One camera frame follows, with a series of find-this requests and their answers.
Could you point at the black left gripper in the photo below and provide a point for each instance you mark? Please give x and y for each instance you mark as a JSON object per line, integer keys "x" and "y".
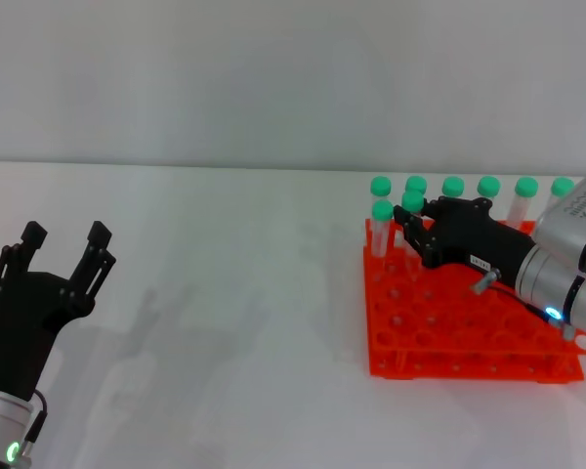
{"x": 24, "y": 322}

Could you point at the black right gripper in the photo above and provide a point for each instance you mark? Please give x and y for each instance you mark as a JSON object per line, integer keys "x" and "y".
{"x": 473, "y": 239}

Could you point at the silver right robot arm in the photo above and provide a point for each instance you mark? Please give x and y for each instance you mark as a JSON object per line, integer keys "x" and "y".
{"x": 566, "y": 288}

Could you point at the orange plastic test tube rack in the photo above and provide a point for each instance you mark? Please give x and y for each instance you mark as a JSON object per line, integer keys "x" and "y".
{"x": 439, "y": 332}

